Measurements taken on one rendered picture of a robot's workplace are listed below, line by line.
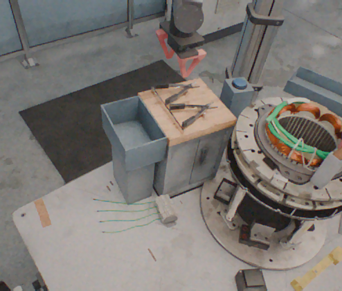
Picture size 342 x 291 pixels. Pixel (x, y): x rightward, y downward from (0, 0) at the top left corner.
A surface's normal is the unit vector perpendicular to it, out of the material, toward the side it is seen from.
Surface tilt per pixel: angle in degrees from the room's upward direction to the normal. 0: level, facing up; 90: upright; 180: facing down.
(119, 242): 0
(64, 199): 0
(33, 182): 0
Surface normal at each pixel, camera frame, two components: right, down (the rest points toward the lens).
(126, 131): 0.10, -0.66
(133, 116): 0.46, 0.69
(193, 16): 0.02, 0.77
